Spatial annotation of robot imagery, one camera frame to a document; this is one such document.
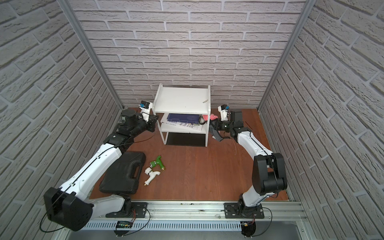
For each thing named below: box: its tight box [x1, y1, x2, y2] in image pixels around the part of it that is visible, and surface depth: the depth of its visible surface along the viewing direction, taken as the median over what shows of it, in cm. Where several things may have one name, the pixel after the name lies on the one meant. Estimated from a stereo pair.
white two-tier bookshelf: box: [152, 83, 211, 147], surface depth 79 cm
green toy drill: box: [149, 155, 165, 171], surface depth 89 cm
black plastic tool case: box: [99, 152, 146, 195], surface depth 82 cm
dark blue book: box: [167, 113, 200, 124], surface depth 89 cm
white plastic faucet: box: [144, 167, 161, 186], surface depth 86 cm
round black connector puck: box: [240, 220, 257, 238], surface depth 71 cm
